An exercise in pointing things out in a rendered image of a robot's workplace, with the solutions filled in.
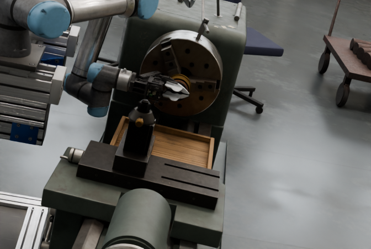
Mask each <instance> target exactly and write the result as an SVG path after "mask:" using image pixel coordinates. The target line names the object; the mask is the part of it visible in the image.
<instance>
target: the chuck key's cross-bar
mask: <svg viewBox="0 0 371 249"><path fill-rule="evenodd" d="M204 18H205V10H204V0H202V21H203V19H204ZM203 26H204V28H205V31H206V33H209V29H208V26H207V24H206V23H204V24H203Z"/></svg>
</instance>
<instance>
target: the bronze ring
mask: <svg viewBox="0 0 371 249"><path fill-rule="evenodd" d="M171 78H172V79H174V80H175V81H177V82H178V83H179V84H180V85H182V86H183V87H184V88H185V89H186V90H187V91H188V92H190V90H191V82H190V80H189V79H188V77H186V76H185V75H182V74H175V75H172V76H171Z"/></svg>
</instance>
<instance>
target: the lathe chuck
mask: <svg viewBox="0 0 371 249"><path fill-rule="evenodd" d="M194 37H197V35H195V34H191V33H183V32H180V33H172V34H168V35H165V36H163V37H161V38H160V39H158V40H157V41H156V42H154V43H153V44H152V46H151V47H150V48H149V49H148V51H147V53H146V55H145V57H144V59H143V62H142V64H141V67H140V75H141V74H144V73H149V72H152V71H159V72H161V73H162V75H163V76H169V75H168V69H167V67H166V64H165V59H164V57H163V54H162V52H161V50H162V46H161V42H163V41H166V40H169V39H170V42H171V44H172V46H173V49H174V51H175V53H176V56H177V59H178V61H179V63H180V66H181V67H184V68H186V69H188V70H189V71H190V72H191V74H192V76H198V77H205V78H212V79H216V80H220V85H219V89H215V92H208V91H203V92H197V91H195V92H194V93H192V92H189V96H188V97H185V98H184V99H183V100H180V101H170V103H169V104H167V105H166V106H165V107H164V108H163V110H162V111H161V110H160V111H161V112H163V113H165V114H168V115H172V116H192V115H196V114H198V113H200V112H202V111H204V110H206V109H207V108H208V107H209V106H211V105H212V103H213V102H214V101H215V100H216V98H217V96H218V94H219V92H220V87H221V82H222V63H221V60H220V57H219V55H218V53H217V51H216V50H215V49H214V47H213V46H212V45H211V44H210V43H209V42H208V41H206V40H205V39H203V38H202V37H200V40H201V41H199V40H196V39H194Z"/></svg>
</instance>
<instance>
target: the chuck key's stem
mask: <svg viewBox="0 0 371 249"><path fill-rule="evenodd" d="M208 22H209V19H208V18H204V19H203V21H202V23H201V26H200V28H199V30H198V35H197V37H196V39H197V40H199V39H200V37H201V35H203V33H204V31H205V28H204V26H203V24H204V23H206V24H208Z"/></svg>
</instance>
